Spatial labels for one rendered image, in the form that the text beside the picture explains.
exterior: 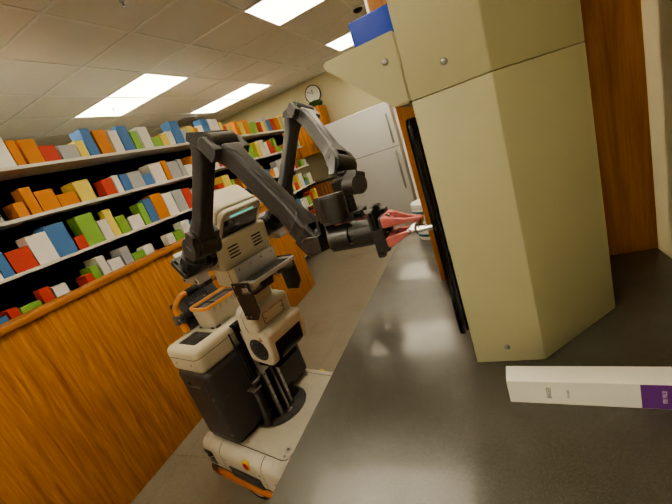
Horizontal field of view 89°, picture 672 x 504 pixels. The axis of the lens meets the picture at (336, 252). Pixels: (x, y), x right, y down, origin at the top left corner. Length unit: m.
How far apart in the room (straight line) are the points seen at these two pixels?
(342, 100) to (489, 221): 5.95
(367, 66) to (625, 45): 0.57
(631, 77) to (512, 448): 0.75
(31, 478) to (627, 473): 2.16
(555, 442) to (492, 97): 0.47
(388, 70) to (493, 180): 0.22
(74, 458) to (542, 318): 2.15
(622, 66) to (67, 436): 2.47
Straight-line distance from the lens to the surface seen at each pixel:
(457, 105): 0.56
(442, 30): 0.57
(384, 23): 0.79
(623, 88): 0.98
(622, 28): 0.98
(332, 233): 0.74
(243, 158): 0.91
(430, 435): 0.61
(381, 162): 5.63
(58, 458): 2.29
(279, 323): 1.48
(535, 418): 0.62
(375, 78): 0.58
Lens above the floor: 1.38
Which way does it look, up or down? 16 degrees down
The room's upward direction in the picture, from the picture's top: 19 degrees counter-clockwise
